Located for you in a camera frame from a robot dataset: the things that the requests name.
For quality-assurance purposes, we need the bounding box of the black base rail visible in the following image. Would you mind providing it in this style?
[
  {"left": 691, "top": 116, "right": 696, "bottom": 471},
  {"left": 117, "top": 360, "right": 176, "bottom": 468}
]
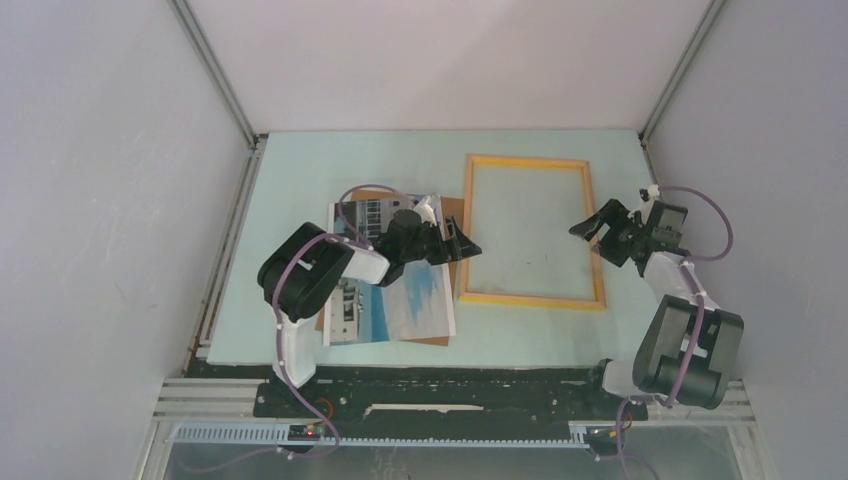
[{"left": 253, "top": 366, "right": 622, "bottom": 440}]

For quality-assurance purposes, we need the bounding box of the brown cardboard backing board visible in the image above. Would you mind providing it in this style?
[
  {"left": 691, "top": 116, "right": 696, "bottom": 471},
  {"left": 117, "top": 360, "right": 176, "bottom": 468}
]
[{"left": 315, "top": 190, "right": 468, "bottom": 348}]

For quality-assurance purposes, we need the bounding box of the grey cable duct strip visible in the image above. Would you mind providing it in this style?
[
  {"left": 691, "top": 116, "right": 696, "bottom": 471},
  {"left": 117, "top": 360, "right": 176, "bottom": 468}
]
[{"left": 171, "top": 422, "right": 587, "bottom": 448}]

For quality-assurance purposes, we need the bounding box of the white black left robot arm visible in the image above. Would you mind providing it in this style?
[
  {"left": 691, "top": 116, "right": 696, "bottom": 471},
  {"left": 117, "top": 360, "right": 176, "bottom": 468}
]
[{"left": 257, "top": 208, "right": 483, "bottom": 417}]

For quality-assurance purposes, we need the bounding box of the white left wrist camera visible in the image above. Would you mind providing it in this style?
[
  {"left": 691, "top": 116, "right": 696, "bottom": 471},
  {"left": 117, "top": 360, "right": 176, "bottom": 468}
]
[{"left": 413, "top": 194, "right": 443, "bottom": 227}]

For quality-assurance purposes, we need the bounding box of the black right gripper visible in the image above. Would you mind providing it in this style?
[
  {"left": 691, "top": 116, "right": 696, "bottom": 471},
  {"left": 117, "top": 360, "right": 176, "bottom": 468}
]
[{"left": 567, "top": 198, "right": 648, "bottom": 268}]

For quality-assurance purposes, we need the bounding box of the yellow wooden picture frame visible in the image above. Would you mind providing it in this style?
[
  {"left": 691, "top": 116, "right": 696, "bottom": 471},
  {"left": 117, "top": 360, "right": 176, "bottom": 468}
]
[{"left": 457, "top": 154, "right": 607, "bottom": 312}]

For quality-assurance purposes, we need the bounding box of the aluminium corner post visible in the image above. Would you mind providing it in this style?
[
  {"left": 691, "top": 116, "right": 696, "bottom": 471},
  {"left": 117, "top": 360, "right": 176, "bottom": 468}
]
[
  {"left": 167, "top": 0, "right": 259, "bottom": 149},
  {"left": 639, "top": 0, "right": 730, "bottom": 146}
]

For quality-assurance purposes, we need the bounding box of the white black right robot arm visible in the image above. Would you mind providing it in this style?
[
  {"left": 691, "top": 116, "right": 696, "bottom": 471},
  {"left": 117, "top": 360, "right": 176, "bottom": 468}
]
[{"left": 569, "top": 194, "right": 744, "bottom": 410}]

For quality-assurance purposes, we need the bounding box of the right aluminium corner post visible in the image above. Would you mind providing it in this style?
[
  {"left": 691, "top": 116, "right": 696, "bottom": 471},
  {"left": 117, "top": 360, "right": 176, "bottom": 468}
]
[{"left": 639, "top": 0, "right": 730, "bottom": 146}]

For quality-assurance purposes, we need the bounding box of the left aluminium corner post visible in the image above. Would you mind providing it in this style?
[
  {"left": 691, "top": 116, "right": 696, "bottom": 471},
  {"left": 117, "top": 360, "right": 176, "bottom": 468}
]
[{"left": 167, "top": 0, "right": 259, "bottom": 149}]

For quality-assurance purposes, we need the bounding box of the small circuit board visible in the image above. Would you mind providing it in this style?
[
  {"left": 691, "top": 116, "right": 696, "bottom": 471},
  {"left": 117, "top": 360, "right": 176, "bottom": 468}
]
[{"left": 287, "top": 425, "right": 324, "bottom": 441}]

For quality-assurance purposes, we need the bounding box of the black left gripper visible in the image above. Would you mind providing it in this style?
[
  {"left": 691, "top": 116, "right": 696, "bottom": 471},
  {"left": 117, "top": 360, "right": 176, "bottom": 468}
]
[{"left": 401, "top": 215, "right": 481, "bottom": 266}]

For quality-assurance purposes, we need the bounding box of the building and sky photo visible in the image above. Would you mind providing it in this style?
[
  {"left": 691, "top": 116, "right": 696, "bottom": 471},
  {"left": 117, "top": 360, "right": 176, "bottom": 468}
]
[{"left": 321, "top": 193, "right": 458, "bottom": 348}]

